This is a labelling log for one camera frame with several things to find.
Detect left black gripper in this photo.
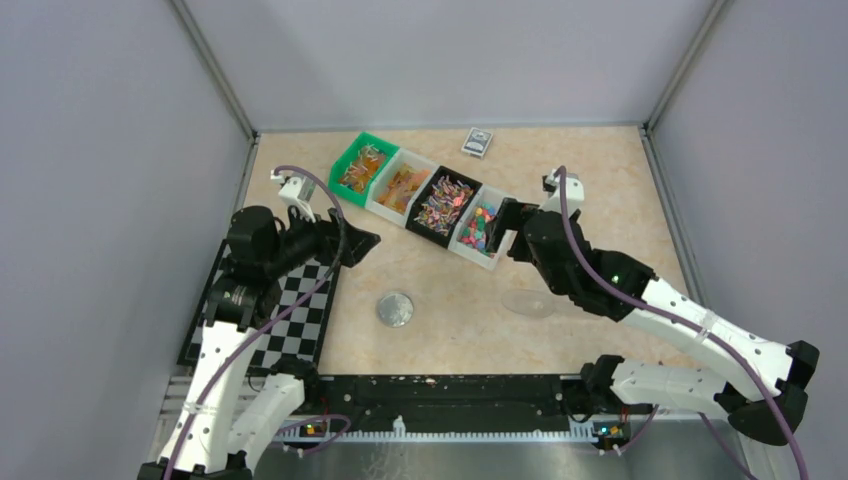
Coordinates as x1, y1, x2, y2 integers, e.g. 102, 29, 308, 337
264, 198, 380, 277

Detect clear plastic jar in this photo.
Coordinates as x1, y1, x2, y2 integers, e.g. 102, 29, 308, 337
501, 289, 557, 319

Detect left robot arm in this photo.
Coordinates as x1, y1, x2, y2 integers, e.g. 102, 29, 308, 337
138, 206, 381, 479

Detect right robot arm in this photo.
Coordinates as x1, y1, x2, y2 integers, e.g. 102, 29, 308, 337
486, 198, 820, 446

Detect white bin colourful candies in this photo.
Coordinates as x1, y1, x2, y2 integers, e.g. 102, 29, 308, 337
448, 184, 515, 270

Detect white bin orange candies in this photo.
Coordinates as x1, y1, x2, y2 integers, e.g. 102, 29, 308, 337
365, 148, 438, 227

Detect black candy bin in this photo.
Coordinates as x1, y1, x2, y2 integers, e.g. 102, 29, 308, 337
405, 166, 482, 248

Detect green candy bin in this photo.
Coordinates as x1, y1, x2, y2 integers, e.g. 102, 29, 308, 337
328, 132, 400, 207

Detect silver jar lid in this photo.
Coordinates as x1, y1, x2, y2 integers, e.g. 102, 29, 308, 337
376, 292, 414, 328

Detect playing card box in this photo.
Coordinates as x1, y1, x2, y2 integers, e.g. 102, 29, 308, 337
461, 127, 493, 159

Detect black white checkerboard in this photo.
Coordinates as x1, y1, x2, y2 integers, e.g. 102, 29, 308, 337
176, 241, 341, 376

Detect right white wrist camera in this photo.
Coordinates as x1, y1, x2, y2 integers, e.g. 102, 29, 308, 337
540, 170, 585, 217

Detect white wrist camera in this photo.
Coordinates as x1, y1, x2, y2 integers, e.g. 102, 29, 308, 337
270, 172, 316, 223
540, 170, 585, 217

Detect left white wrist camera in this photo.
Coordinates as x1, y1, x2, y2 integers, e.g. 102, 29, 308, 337
270, 172, 316, 223

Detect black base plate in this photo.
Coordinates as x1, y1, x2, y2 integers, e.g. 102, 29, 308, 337
296, 374, 652, 433

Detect white cable duct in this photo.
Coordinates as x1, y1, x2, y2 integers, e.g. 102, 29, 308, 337
182, 423, 598, 445

